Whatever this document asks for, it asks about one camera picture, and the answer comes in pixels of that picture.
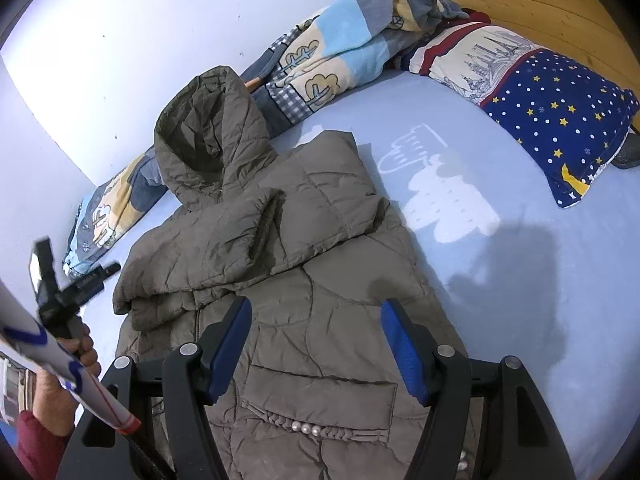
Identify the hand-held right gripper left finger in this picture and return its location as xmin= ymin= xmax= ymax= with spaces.
xmin=55 ymin=295 xmax=253 ymax=480

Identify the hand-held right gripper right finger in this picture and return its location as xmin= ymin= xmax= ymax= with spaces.
xmin=380 ymin=297 xmax=591 ymax=480

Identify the olive quilted hooded jacket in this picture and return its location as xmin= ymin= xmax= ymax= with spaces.
xmin=112 ymin=65 xmax=468 ymax=480

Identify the person's left forearm maroon sleeve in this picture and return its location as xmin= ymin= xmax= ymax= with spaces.
xmin=12 ymin=407 xmax=71 ymax=480

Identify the person's left hand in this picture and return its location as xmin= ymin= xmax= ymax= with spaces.
xmin=32 ymin=322 xmax=101 ymax=438

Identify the white striped stick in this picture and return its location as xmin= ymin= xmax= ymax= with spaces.
xmin=0 ymin=280 xmax=142 ymax=433

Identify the light blue bed sheet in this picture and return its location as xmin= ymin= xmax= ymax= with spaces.
xmin=75 ymin=67 xmax=640 ymax=480

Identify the star print blue pillow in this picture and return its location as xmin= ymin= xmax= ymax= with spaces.
xmin=407 ymin=20 xmax=640 ymax=209

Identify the dark grey cloth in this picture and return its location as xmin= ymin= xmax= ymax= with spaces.
xmin=611 ymin=132 xmax=640 ymax=170

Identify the patchwork cartoon fleece blanket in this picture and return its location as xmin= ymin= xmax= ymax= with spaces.
xmin=62 ymin=0 xmax=493 ymax=278

